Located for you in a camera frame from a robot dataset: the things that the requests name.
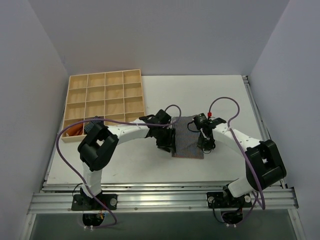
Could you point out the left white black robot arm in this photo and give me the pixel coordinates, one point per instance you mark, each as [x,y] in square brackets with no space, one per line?
[97,148]

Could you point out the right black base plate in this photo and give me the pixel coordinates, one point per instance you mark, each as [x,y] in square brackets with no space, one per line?
[221,200]

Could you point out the rolled dark striped cloth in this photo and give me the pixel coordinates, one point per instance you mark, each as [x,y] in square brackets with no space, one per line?
[90,124]

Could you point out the aluminium frame rail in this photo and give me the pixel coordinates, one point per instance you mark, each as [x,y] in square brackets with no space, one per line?
[160,197]

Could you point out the wooden compartment tray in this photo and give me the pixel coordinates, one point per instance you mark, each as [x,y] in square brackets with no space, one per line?
[115,95]

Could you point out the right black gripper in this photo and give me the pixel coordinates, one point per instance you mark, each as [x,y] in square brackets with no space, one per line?
[205,142]

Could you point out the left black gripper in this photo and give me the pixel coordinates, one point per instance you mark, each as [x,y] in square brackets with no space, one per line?
[169,140]

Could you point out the rolled orange cloth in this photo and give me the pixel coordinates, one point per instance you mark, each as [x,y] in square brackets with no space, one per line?
[75,130]

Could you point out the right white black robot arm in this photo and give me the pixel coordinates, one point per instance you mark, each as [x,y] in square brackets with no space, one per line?
[263,163]

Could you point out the striped grey underwear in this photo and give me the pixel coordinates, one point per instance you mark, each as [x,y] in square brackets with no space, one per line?
[186,138]

